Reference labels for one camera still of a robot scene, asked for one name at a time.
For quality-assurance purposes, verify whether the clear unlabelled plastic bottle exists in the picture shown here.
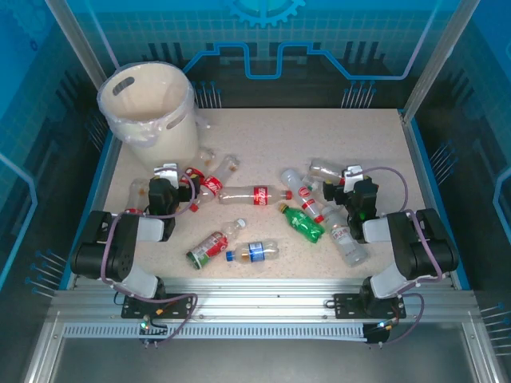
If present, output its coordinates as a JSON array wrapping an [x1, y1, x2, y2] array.
[[308, 158, 347, 187]]

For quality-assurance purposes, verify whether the clear cola bottle brown residue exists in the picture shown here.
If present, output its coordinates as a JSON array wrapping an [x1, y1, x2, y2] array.
[[125, 178, 152, 216]]

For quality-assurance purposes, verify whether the clear cola bottle red cap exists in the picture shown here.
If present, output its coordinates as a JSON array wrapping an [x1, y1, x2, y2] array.
[[188, 154, 242, 213]]

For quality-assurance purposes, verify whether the green plastic soda bottle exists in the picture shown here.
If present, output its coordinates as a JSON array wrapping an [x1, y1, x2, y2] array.
[[278, 202, 327, 244]]

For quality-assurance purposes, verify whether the clear bottle red white label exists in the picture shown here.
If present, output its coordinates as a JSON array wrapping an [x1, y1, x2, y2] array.
[[320, 205, 369, 267]]

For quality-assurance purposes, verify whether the red green label bottle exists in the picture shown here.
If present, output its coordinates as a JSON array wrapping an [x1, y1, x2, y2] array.
[[185, 217, 248, 271]]

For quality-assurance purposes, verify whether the large clear cola bottle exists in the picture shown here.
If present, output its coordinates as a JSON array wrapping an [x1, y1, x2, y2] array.
[[217, 184, 294, 208]]

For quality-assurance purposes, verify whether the blue label plastic bottle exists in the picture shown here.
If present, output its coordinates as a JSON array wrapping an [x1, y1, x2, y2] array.
[[225, 238, 280, 264]]

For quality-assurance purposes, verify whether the cream plastic waste bin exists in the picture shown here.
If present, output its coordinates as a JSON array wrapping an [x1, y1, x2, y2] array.
[[97, 61, 200, 168]]

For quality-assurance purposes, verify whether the clear plastic bin liner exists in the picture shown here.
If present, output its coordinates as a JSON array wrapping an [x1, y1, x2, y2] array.
[[97, 61, 212, 148]]

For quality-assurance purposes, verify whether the black mounting plate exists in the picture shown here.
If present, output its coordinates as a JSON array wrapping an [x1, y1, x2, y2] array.
[[333, 293, 407, 320], [121, 293, 193, 320]]

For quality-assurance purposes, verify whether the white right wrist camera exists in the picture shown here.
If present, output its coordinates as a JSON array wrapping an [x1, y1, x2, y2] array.
[[342, 165, 365, 192]]

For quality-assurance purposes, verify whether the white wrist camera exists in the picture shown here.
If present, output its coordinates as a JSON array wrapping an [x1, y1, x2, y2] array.
[[342, 165, 365, 192], [153, 162, 180, 185]]

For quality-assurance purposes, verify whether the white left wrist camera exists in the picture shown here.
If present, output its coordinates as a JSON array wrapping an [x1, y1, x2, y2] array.
[[153, 162, 180, 185]]

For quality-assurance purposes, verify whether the purple cable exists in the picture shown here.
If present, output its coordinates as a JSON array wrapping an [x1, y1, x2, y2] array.
[[99, 166, 200, 347], [358, 165, 445, 347]]

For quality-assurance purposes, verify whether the aluminium table side rail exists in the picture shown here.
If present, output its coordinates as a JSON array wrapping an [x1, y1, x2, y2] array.
[[400, 111, 461, 289]]

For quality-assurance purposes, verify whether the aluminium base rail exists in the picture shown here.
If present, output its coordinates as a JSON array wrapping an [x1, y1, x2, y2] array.
[[50, 277, 478, 324]]

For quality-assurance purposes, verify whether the white slotted cable duct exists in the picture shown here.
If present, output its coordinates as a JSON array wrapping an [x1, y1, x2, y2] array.
[[62, 322, 368, 341]]

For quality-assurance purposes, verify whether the aluminium frame post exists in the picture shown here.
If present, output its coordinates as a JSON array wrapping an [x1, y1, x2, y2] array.
[[401, 0, 482, 123], [42, 0, 121, 95]]

